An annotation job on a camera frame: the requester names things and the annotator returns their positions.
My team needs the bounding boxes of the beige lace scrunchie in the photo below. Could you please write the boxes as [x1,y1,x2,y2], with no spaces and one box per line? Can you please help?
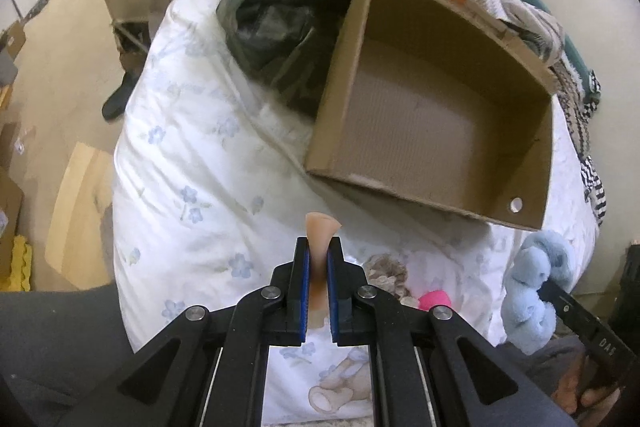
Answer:
[363,254,410,300]

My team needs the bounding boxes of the light blue fluffy scrunchie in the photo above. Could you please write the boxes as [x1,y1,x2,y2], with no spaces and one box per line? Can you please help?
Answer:
[501,231,573,355]

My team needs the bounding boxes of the pink makeup sponge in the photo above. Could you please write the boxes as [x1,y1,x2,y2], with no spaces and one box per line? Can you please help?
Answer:
[418,289,452,311]

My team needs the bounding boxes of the person's bare foot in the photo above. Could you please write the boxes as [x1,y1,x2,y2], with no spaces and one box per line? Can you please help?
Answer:
[551,355,620,426]

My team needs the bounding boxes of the brown cardboard box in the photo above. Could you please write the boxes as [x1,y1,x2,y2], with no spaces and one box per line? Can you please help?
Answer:
[305,0,554,230]

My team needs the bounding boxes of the flat cardboard sheet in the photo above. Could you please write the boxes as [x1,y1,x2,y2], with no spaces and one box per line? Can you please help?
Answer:
[44,142,114,291]

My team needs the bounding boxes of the black and white knit cloth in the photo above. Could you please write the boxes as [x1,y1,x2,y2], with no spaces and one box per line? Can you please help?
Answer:
[550,54,608,227]

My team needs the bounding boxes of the dark camouflage garment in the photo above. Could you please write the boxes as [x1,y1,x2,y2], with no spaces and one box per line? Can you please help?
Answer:
[217,0,352,117]

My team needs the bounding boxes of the yellow foam piece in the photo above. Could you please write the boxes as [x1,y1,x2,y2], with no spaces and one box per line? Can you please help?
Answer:
[1,235,32,293]

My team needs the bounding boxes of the cardboard box with label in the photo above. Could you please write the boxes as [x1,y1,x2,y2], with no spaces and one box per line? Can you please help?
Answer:
[0,168,24,280]

